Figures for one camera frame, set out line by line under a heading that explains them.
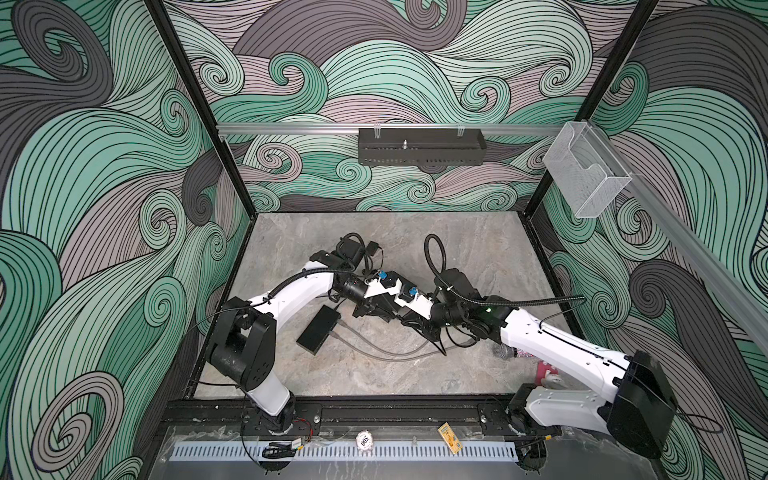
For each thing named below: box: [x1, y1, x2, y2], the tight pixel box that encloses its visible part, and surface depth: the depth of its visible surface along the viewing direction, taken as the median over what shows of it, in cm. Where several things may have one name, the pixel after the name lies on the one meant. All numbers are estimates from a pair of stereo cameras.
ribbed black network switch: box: [296, 304, 342, 356], surface depth 89 cm
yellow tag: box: [437, 422, 463, 455], surface depth 71 cm
